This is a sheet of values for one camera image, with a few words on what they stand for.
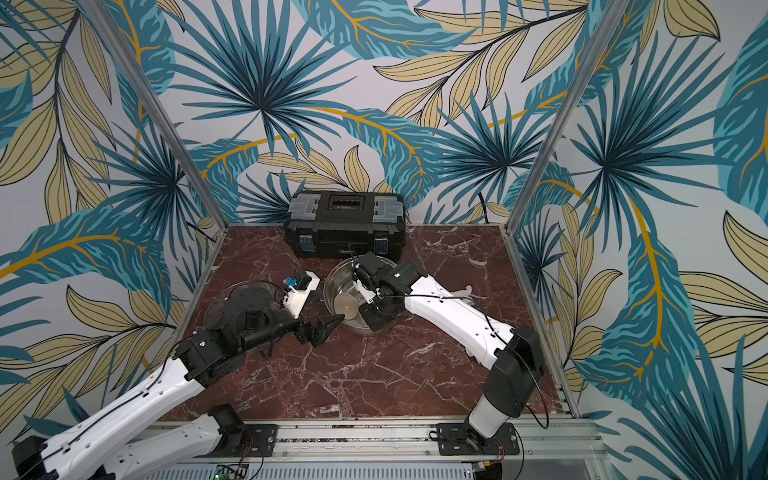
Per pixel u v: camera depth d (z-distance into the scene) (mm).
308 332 595
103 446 402
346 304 941
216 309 954
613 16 688
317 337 602
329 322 597
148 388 441
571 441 763
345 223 975
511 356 423
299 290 566
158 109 846
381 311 640
